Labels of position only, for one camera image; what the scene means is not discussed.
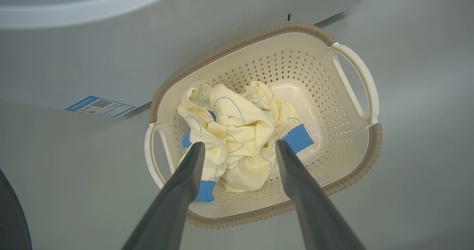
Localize round dark washing machine door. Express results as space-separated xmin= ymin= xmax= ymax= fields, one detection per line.
xmin=0 ymin=169 xmax=33 ymax=250

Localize blue energy label sticker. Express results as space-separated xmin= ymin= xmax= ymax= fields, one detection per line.
xmin=64 ymin=95 xmax=137 ymax=119

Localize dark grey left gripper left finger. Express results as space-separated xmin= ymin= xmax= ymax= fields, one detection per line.
xmin=121 ymin=141 xmax=206 ymax=250

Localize white front-load washing machine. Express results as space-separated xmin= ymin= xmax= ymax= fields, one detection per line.
xmin=0 ymin=0 xmax=371 ymax=112

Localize cream perforated laundry basket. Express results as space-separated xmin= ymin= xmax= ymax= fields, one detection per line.
xmin=144 ymin=22 xmax=383 ymax=230

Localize pale yellow garment blue cuffs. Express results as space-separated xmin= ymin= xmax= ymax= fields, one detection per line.
xmin=177 ymin=80 xmax=315 ymax=203

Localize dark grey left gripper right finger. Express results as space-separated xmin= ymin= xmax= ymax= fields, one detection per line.
xmin=276 ymin=139 xmax=368 ymax=250

